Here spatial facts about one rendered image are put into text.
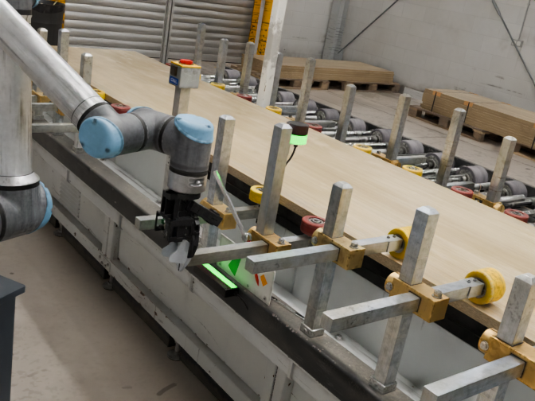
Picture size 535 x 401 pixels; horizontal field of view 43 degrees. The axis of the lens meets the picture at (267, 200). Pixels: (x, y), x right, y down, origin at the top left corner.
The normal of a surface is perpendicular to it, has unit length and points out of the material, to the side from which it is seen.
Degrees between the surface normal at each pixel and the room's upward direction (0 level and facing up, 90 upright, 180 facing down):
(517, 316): 90
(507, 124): 90
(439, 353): 90
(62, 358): 0
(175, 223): 90
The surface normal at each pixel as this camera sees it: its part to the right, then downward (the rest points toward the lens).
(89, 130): -0.44, 0.26
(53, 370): 0.17, -0.93
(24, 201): 0.67, 0.27
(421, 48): -0.79, 0.07
